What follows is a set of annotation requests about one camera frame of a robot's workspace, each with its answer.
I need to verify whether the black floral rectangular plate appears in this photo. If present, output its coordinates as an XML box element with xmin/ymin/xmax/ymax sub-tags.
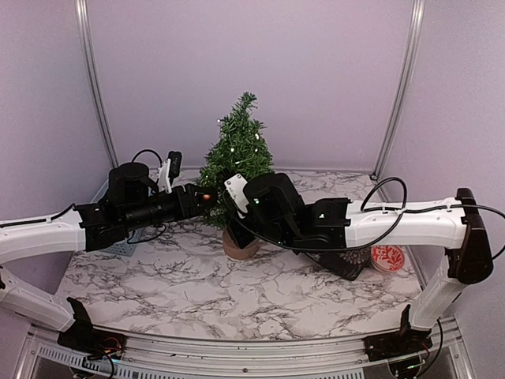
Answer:
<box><xmin>304</xmin><ymin>247</ymin><xmax>372</xmax><ymax>281</ymax></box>

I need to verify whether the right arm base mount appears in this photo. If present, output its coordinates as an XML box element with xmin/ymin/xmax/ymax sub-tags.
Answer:
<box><xmin>363</xmin><ymin>331</ymin><xmax>432</xmax><ymax>362</ymax></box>

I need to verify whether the aluminium front rail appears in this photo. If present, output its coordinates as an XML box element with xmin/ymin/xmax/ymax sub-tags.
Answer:
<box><xmin>14</xmin><ymin>318</ymin><xmax>475</xmax><ymax>378</ymax></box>

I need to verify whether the small green christmas tree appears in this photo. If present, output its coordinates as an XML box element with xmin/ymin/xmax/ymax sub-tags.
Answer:
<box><xmin>197</xmin><ymin>92</ymin><xmax>273</xmax><ymax>261</ymax></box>

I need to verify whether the clear string ornament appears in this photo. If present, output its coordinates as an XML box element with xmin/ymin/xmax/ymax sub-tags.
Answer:
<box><xmin>211</xmin><ymin>117</ymin><xmax>272</xmax><ymax>167</ymax></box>

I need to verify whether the left aluminium frame post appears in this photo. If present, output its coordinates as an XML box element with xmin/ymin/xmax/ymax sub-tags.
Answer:
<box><xmin>75</xmin><ymin>0</ymin><xmax>119</xmax><ymax>168</ymax></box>

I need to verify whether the right aluminium frame post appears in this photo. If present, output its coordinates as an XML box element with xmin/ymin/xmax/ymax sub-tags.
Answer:
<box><xmin>372</xmin><ymin>0</ymin><xmax>426</xmax><ymax>178</ymax></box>

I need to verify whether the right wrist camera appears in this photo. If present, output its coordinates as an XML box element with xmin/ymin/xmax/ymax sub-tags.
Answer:
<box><xmin>223</xmin><ymin>174</ymin><xmax>249</xmax><ymax>220</ymax></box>

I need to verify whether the red white patterned bowl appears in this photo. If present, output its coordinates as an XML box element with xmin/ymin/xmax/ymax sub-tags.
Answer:
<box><xmin>371</xmin><ymin>246</ymin><xmax>406</xmax><ymax>272</ymax></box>

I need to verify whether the light blue plastic basket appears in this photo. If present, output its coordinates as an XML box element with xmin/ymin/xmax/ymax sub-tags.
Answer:
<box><xmin>92</xmin><ymin>182</ymin><xmax>136</xmax><ymax>257</ymax></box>

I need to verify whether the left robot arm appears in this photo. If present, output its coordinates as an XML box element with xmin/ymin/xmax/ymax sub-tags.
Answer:
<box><xmin>1</xmin><ymin>162</ymin><xmax>218</xmax><ymax>351</ymax></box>

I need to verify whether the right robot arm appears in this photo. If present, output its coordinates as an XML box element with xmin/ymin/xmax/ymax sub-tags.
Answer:
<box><xmin>223</xmin><ymin>173</ymin><xmax>494</xmax><ymax>354</ymax></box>

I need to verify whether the aluminium frame post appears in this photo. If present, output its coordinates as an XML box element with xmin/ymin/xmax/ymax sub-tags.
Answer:
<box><xmin>75</xmin><ymin>0</ymin><xmax>119</xmax><ymax>168</ymax></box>
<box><xmin>372</xmin><ymin>0</ymin><xmax>426</xmax><ymax>178</ymax></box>

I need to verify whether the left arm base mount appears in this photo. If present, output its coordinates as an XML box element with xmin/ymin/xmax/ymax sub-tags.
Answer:
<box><xmin>57</xmin><ymin>326</ymin><xmax>126</xmax><ymax>360</ymax></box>

